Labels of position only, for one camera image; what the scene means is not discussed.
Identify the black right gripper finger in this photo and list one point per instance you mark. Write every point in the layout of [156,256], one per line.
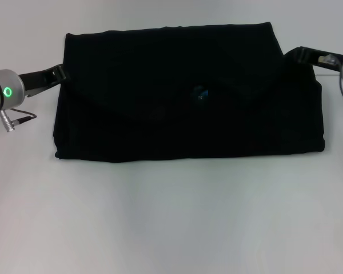
[293,54]

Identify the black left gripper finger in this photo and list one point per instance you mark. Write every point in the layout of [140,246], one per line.
[65,74]

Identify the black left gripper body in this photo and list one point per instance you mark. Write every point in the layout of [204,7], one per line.
[37,81]

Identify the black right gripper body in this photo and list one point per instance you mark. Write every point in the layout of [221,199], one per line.
[323,58]

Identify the black shirt with FREE print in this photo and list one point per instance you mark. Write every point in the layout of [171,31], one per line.
[188,100]

